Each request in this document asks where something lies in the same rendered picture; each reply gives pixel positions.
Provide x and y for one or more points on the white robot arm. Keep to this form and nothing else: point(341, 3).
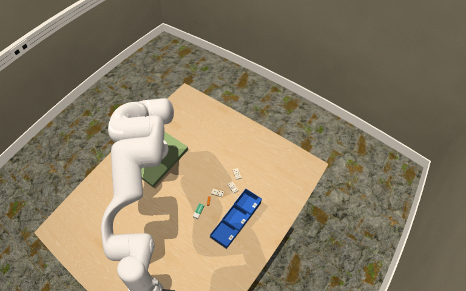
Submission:
point(133, 150)

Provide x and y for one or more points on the green and grey eraser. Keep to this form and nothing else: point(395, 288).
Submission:
point(198, 211)

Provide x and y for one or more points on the cream domino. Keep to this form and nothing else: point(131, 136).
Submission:
point(217, 192)
point(237, 173)
point(232, 187)

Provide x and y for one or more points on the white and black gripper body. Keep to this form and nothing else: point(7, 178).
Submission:
point(158, 287)

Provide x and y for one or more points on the blue three-compartment bin rack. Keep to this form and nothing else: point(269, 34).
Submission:
point(236, 218)

